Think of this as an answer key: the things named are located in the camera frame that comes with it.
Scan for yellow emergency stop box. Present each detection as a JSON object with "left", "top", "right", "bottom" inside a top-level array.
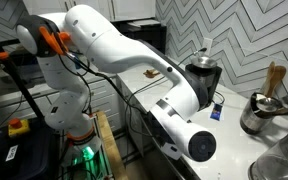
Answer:
[{"left": 7, "top": 118, "right": 31, "bottom": 138}]

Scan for wooden plank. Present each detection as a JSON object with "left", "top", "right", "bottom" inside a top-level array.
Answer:
[{"left": 95, "top": 110, "right": 130, "bottom": 180}]

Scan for white wall outlet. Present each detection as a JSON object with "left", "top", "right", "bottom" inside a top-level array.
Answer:
[{"left": 202, "top": 37, "right": 214, "bottom": 56}]

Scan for blue packet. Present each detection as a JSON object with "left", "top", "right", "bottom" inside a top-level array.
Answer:
[{"left": 209, "top": 102, "right": 224, "bottom": 122}]

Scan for black case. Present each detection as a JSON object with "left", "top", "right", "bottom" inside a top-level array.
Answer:
[{"left": 0, "top": 116, "right": 60, "bottom": 180}]

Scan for wooden spatula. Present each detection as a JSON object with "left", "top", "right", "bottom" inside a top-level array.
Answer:
[{"left": 263, "top": 61, "right": 276, "bottom": 96}]

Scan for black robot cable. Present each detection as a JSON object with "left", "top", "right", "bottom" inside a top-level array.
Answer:
[{"left": 58, "top": 49, "right": 148, "bottom": 116}]

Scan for large wooden spoon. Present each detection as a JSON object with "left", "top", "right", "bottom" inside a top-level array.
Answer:
[{"left": 267, "top": 65, "right": 288, "bottom": 98}]

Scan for long black power cable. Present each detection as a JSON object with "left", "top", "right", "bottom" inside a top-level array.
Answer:
[{"left": 123, "top": 47, "right": 208, "bottom": 161}]

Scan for orange clamp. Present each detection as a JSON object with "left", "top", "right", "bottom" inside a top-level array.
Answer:
[{"left": 0, "top": 50, "right": 10, "bottom": 61}]

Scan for black kitchen appliance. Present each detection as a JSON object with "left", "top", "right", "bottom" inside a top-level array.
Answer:
[{"left": 112, "top": 19, "right": 168, "bottom": 56}]

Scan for white cabinet drawers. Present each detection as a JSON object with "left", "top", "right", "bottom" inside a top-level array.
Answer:
[{"left": 0, "top": 73, "right": 125, "bottom": 134}]

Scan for black tripod pole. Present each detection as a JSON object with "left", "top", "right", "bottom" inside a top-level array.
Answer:
[{"left": 0, "top": 18, "right": 45, "bottom": 119}]

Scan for steel ladle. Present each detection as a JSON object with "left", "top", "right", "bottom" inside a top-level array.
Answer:
[{"left": 254, "top": 91, "right": 288, "bottom": 118}]

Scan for dark dishwasher front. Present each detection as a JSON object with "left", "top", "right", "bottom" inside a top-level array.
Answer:
[{"left": 123, "top": 109, "right": 202, "bottom": 180}]

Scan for black coffee machine cord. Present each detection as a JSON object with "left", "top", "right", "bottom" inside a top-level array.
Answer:
[{"left": 213, "top": 90, "right": 226, "bottom": 104}]

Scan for white upper cabinet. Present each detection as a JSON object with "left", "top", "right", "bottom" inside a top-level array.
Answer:
[{"left": 22, "top": 0, "right": 157, "bottom": 22}]

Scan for steel glass bowl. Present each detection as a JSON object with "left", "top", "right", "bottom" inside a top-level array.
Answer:
[{"left": 247, "top": 125, "right": 288, "bottom": 180}]

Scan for black steel coffee machine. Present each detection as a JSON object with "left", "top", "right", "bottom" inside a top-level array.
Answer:
[{"left": 184, "top": 55, "right": 223, "bottom": 111}]

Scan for steel utensil holder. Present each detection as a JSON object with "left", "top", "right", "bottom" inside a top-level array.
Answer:
[{"left": 239, "top": 92, "right": 280, "bottom": 136}]

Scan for robot base green light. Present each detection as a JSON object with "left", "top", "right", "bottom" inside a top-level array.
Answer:
[{"left": 62, "top": 133, "right": 115, "bottom": 180}]

